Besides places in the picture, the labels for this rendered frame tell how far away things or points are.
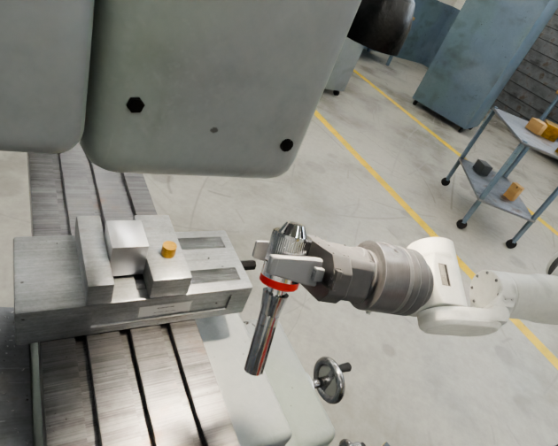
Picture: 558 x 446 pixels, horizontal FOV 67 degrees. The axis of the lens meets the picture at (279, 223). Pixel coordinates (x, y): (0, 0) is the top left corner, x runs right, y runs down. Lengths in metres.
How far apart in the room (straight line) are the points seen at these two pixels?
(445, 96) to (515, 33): 1.06
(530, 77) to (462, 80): 2.53
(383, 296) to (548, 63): 8.30
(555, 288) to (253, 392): 0.50
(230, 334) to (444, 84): 5.92
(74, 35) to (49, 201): 0.68
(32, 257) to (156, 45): 0.48
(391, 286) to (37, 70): 0.40
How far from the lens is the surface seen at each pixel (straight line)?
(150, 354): 0.70
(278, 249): 0.47
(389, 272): 0.51
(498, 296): 0.64
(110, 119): 0.32
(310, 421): 0.96
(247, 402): 0.79
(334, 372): 1.12
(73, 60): 0.28
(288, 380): 0.99
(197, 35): 0.30
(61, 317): 0.67
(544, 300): 0.69
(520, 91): 8.84
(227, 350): 0.83
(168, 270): 0.66
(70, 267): 0.70
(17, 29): 0.27
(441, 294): 0.57
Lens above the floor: 1.51
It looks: 34 degrees down
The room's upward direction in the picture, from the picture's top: 24 degrees clockwise
